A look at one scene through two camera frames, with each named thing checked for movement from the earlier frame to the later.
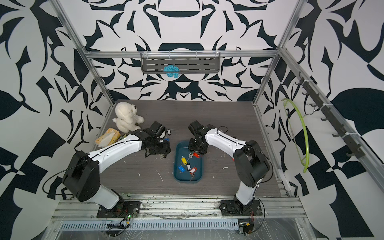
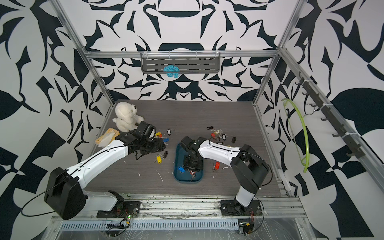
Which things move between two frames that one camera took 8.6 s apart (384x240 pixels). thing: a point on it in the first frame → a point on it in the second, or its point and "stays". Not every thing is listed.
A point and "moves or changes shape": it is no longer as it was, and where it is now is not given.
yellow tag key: (184, 160) moves or changes shape
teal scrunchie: (172, 67) stays
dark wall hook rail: (319, 102) stays
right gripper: (200, 152) → (197, 166)
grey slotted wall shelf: (187, 63) stays
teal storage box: (187, 165) stays
